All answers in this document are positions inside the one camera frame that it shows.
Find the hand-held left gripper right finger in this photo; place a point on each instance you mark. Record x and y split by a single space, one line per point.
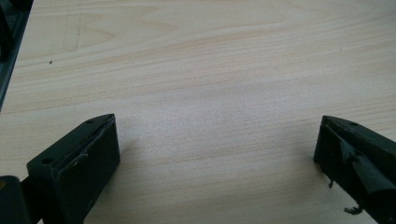
358 158

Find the dark table edge frame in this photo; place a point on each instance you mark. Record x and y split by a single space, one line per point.
11 37

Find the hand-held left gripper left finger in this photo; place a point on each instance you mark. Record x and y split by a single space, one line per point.
77 168

